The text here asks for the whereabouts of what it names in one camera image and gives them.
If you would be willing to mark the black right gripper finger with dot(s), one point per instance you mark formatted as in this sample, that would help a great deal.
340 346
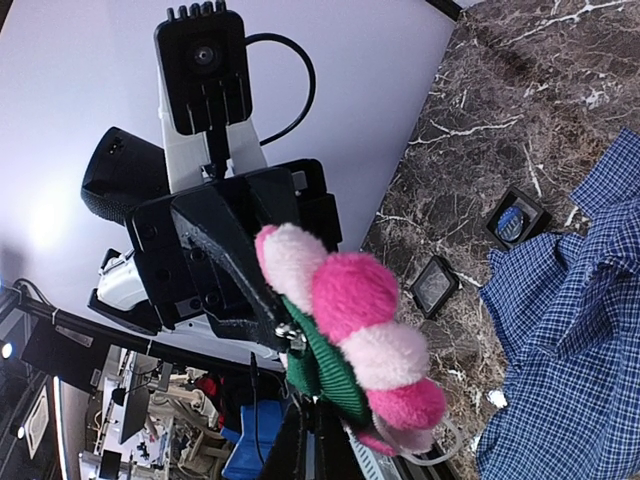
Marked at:
311 444

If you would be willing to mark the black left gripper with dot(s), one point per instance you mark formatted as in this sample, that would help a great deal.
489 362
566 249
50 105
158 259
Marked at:
195 254

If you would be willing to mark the pink pompom brooch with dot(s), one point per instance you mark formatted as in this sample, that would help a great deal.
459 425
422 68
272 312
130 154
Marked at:
373 369

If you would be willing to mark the blue checked shirt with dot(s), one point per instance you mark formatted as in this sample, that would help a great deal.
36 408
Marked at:
565 309

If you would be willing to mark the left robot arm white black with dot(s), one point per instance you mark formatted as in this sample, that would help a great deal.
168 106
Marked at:
123 173

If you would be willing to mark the blue plastic bin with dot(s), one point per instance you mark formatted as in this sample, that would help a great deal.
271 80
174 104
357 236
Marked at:
253 439

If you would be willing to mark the black square box lid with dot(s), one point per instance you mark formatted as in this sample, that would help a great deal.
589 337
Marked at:
434 286

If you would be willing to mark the black square box base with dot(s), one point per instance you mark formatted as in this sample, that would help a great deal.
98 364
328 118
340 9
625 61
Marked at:
515 219

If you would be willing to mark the white slotted cable duct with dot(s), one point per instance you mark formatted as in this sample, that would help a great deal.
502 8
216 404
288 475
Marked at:
373 465

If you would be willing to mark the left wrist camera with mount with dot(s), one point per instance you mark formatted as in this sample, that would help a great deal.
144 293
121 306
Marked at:
205 95

